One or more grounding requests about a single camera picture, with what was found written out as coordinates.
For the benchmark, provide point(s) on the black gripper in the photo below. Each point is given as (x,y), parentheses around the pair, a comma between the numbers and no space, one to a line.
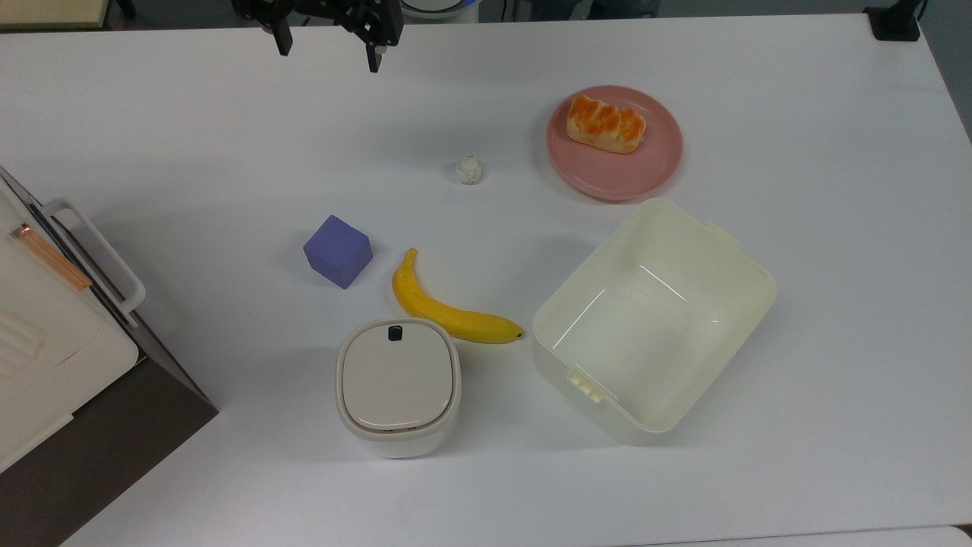
(323,7)

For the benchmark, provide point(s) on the golden bread loaf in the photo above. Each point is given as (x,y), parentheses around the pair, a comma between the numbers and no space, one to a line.
(605,124)

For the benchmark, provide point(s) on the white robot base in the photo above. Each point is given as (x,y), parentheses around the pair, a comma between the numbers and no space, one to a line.
(440,7)

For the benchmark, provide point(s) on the crumpled white paper ball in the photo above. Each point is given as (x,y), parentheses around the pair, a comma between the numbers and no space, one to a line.
(470,170)

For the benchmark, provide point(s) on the purple cube block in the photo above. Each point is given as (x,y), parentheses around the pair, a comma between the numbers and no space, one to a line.
(338,251)

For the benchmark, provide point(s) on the yellow banana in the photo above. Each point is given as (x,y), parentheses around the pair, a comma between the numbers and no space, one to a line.
(444,310)

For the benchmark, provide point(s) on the pink round plate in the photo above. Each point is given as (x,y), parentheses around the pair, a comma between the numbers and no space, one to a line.
(616,171)

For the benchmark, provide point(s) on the white lidded trash can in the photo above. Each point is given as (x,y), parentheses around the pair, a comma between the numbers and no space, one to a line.
(397,387)

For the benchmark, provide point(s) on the white countertop oven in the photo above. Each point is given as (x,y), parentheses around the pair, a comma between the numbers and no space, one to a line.
(53,357)

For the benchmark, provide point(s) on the cream open plastic bin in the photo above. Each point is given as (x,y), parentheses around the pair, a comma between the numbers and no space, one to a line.
(653,319)

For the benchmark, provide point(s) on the black table clamp mount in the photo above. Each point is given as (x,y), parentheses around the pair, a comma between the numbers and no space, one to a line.
(896,19)

